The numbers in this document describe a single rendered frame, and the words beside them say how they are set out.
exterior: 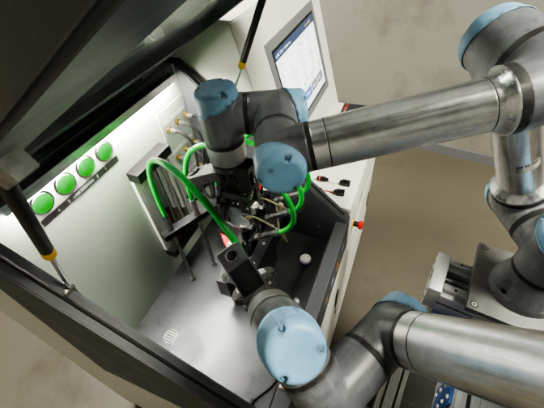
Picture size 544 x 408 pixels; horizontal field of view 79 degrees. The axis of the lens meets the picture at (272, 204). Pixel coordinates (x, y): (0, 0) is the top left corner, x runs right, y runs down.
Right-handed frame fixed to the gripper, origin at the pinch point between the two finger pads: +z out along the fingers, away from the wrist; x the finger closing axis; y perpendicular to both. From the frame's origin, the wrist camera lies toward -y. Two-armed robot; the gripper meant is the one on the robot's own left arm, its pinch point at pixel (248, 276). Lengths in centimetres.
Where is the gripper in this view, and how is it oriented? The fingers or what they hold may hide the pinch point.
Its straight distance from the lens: 72.4
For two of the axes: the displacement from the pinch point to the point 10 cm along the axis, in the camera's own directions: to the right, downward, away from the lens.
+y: 5.7, 8.2, 0.8
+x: 8.0, -5.7, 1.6
